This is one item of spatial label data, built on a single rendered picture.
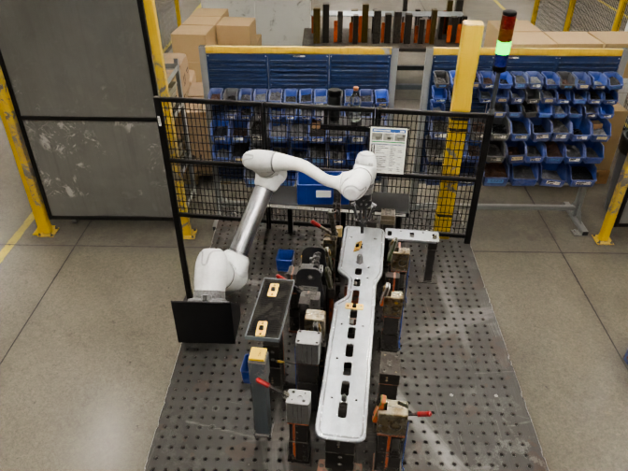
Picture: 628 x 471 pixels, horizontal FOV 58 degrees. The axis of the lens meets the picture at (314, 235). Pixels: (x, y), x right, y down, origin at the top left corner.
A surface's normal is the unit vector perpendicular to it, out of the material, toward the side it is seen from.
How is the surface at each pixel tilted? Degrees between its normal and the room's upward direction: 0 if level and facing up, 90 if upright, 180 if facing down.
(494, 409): 0
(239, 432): 0
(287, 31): 90
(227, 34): 90
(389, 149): 90
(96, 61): 90
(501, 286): 0
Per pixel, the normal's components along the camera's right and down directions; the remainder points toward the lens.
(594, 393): 0.00, -0.82
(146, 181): -0.02, 0.61
